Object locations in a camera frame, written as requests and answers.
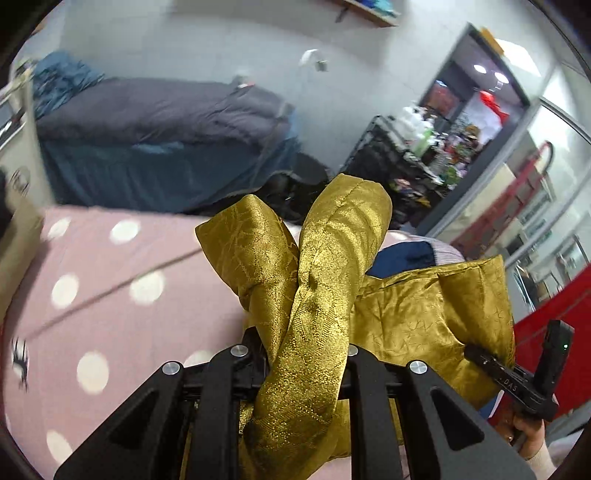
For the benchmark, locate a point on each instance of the red cabinet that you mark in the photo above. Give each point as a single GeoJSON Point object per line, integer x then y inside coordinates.
{"type": "Point", "coordinates": [558, 318]}

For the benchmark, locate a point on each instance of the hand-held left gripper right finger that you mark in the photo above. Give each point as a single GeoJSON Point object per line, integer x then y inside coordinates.
{"type": "Point", "coordinates": [369, 378]}

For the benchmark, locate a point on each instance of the wooden wall shelf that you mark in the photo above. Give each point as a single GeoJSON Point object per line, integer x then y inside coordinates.
{"type": "Point", "coordinates": [369, 11]}

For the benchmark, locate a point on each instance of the white appliance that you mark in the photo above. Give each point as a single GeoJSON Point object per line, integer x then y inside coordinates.
{"type": "Point", "coordinates": [23, 138]}

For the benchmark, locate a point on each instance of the beige cloth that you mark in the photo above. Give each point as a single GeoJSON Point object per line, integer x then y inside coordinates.
{"type": "Point", "coordinates": [18, 249]}

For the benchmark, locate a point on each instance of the red hanging ornament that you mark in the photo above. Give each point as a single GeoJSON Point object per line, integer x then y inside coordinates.
{"type": "Point", "coordinates": [493, 107]}

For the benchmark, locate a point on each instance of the person's right forearm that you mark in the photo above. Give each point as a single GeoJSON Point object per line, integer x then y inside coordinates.
{"type": "Point", "coordinates": [542, 464]}

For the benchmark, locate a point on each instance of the gold satin padded jacket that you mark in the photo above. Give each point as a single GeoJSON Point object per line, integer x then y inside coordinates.
{"type": "Point", "coordinates": [323, 277]}

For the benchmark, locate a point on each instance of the pink polka dot bedsheet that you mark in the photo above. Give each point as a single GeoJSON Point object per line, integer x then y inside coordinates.
{"type": "Point", "coordinates": [115, 332]}

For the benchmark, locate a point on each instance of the black storage rack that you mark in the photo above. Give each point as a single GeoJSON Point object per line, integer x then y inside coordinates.
{"type": "Point", "coordinates": [401, 161]}

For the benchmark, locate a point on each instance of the grey duvet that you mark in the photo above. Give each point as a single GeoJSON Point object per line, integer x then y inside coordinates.
{"type": "Point", "coordinates": [161, 110]}

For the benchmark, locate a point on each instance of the person's right hand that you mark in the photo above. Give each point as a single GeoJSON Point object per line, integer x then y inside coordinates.
{"type": "Point", "coordinates": [524, 431]}

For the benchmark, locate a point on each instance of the navy blue padded coat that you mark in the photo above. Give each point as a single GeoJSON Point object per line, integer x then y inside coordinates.
{"type": "Point", "coordinates": [406, 258]}

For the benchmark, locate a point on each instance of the blue bed skirt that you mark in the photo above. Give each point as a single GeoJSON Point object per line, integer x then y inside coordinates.
{"type": "Point", "coordinates": [152, 175]}

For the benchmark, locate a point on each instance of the blue crumpled cloth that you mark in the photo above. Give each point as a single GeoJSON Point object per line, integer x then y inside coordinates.
{"type": "Point", "coordinates": [60, 78]}

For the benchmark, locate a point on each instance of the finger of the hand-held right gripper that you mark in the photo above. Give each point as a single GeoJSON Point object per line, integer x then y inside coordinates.
{"type": "Point", "coordinates": [480, 357]}

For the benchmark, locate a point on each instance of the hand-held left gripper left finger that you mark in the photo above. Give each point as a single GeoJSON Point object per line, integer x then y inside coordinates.
{"type": "Point", "coordinates": [231, 369]}

